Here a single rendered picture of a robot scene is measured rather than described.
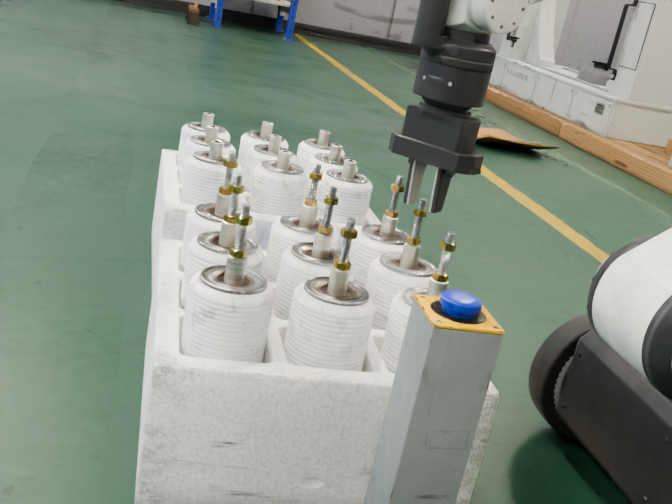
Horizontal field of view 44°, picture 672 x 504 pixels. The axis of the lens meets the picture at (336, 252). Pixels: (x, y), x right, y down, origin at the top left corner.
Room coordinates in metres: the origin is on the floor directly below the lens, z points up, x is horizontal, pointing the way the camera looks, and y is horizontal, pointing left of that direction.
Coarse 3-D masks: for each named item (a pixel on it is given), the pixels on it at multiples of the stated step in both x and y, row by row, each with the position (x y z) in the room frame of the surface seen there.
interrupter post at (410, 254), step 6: (408, 246) 1.02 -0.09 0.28; (414, 246) 1.02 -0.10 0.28; (420, 246) 1.03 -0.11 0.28; (402, 252) 1.03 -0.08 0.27; (408, 252) 1.02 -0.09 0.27; (414, 252) 1.02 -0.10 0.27; (402, 258) 1.02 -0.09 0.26; (408, 258) 1.02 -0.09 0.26; (414, 258) 1.02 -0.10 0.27; (402, 264) 1.02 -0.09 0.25; (408, 264) 1.02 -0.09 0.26; (414, 264) 1.02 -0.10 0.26
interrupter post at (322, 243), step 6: (318, 234) 0.99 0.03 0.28; (330, 234) 1.00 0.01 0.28; (318, 240) 0.99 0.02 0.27; (324, 240) 0.99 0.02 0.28; (330, 240) 0.99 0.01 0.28; (318, 246) 0.99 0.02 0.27; (324, 246) 0.99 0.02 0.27; (330, 246) 1.00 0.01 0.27; (312, 252) 0.99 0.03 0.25; (318, 252) 0.99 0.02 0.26; (324, 252) 0.99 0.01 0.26; (324, 258) 0.99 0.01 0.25
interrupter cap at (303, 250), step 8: (296, 248) 1.00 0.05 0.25; (304, 248) 1.01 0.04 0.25; (312, 248) 1.01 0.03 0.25; (336, 248) 1.03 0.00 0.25; (296, 256) 0.97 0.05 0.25; (304, 256) 0.97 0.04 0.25; (312, 256) 0.99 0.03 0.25; (336, 256) 1.00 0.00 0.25; (320, 264) 0.96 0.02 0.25; (328, 264) 0.96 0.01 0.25
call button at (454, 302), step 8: (440, 296) 0.73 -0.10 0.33; (448, 296) 0.73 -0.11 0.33; (456, 296) 0.73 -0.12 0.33; (464, 296) 0.74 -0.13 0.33; (472, 296) 0.74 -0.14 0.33; (448, 304) 0.72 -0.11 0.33; (456, 304) 0.72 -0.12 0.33; (464, 304) 0.72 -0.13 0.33; (472, 304) 0.72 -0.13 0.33; (480, 304) 0.73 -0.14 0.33; (448, 312) 0.72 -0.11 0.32; (456, 312) 0.72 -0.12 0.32; (464, 312) 0.72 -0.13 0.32; (472, 312) 0.72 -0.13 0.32
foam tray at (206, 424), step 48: (144, 384) 0.95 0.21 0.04; (192, 384) 0.77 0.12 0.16; (240, 384) 0.78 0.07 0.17; (288, 384) 0.80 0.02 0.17; (336, 384) 0.81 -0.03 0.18; (384, 384) 0.82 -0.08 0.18; (144, 432) 0.76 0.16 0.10; (192, 432) 0.77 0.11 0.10; (240, 432) 0.79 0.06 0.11; (288, 432) 0.80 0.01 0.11; (336, 432) 0.81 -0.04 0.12; (480, 432) 0.85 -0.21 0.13; (144, 480) 0.76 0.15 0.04; (192, 480) 0.78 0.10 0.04; (240, 480) 0.79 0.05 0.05; (288, 480) 0.80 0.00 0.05; (336, 480) 0.82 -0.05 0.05
